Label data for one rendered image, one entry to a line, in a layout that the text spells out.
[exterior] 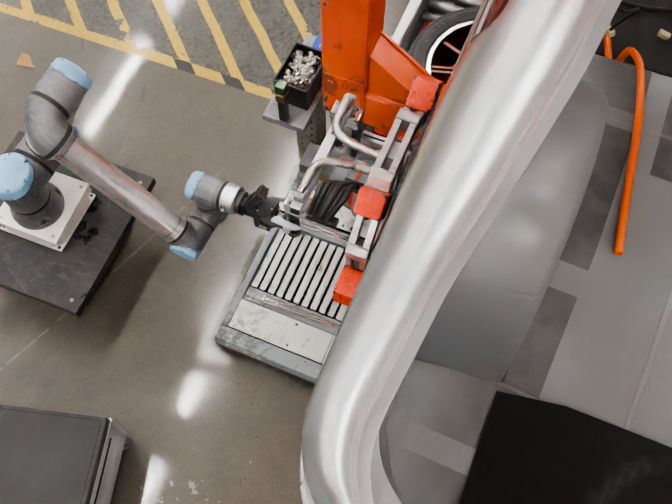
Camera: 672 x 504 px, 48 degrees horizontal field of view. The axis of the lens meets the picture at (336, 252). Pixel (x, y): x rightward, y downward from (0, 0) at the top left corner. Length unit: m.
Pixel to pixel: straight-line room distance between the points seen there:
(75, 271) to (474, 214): 1.93
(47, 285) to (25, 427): 0.52
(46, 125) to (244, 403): 1.29
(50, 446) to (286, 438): 0.82
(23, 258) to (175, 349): 0.65
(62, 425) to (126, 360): 0.48
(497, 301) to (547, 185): 0.29
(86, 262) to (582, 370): 1.76
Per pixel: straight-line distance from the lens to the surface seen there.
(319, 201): 2.06
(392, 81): 2.60
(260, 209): 2.26
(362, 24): 2.42
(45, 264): 2.96
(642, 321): 2.10
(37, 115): 2.20
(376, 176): 1.98
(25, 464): 2.69
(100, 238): 2.94
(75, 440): 2.66
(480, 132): 1.30
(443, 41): 3.12
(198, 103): 3.56
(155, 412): 2.97
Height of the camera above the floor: 2.81
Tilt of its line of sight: 64 degrees down
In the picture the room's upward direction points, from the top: straight up
